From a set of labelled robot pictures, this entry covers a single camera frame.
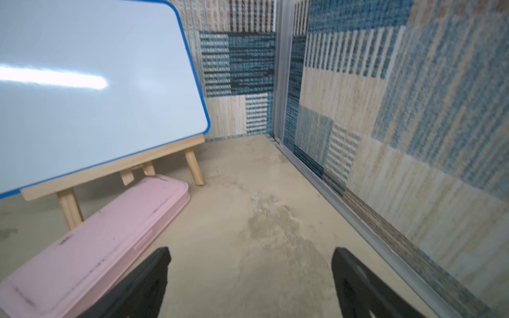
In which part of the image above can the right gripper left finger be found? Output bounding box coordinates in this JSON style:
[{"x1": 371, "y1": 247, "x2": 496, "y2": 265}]
[{"x1": 80, "y1": 247, "x2": 171, "y2": 317}]

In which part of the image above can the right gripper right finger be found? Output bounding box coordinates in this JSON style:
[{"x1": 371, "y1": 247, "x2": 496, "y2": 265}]
[{"x1": 331, "y1": 247, "x2": 423, "y2": 317}]

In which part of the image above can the pink plastic case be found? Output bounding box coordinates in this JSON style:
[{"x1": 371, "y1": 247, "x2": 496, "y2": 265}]
[{"x1": 1, "y1": 175, "x2": 191, "y2": 317}]

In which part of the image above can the blue framed whiteboard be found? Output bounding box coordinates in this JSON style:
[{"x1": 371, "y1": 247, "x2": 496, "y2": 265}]
[{"x1": 1, "y1": 1, "x2": 211, "y2": 197}]

